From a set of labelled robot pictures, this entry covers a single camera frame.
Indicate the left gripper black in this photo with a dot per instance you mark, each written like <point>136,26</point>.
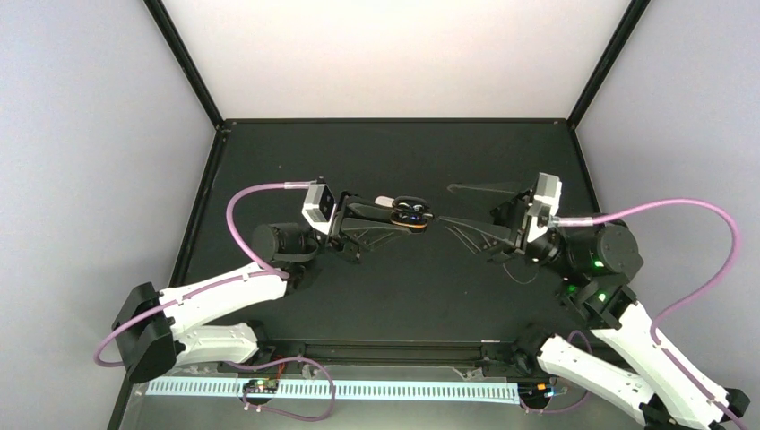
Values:
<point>350,236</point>

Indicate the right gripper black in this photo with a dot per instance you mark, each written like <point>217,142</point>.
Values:
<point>507,228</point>

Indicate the white earbud charging case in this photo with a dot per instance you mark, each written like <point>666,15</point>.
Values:
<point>384,201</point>

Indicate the black earbud case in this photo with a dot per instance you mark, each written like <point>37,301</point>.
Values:
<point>410,220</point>

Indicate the small black earbud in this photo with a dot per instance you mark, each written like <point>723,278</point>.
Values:
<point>414,207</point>

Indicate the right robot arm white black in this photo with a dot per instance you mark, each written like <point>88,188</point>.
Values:
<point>596,257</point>

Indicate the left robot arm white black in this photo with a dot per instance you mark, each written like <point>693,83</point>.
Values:
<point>157,330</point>

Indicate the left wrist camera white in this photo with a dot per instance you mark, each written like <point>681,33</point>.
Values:
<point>318,207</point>

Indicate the black aluminium rail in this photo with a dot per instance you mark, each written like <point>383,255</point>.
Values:
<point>380,350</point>

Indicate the light blue cable duct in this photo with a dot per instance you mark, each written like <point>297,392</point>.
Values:
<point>259,388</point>

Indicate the black frame post right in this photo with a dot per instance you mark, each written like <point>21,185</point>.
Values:
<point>617,42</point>

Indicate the black frame post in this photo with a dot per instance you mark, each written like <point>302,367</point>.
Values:
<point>161,17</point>
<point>617,42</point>

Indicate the black frame post left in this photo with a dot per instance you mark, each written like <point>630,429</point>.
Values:
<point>161,17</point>

